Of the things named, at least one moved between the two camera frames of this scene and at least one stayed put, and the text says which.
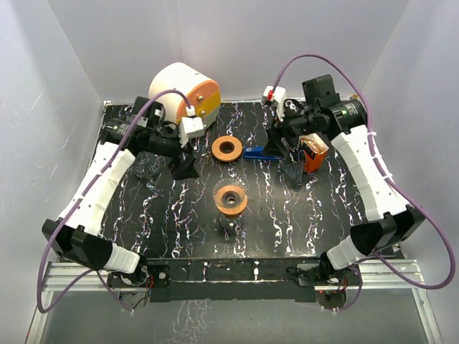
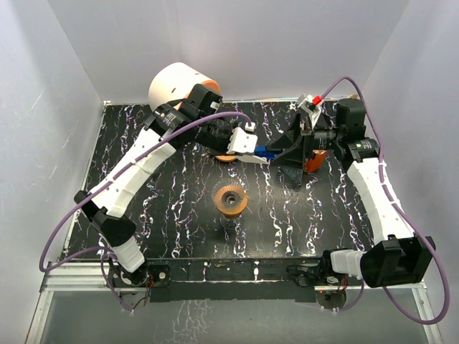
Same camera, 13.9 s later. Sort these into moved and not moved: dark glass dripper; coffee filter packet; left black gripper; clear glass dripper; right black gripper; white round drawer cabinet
Moved: left black gripper; right black gripper
Not moved: clear glass dripper; white round drawer cabinet; coffee filter packet; dark glass dripper
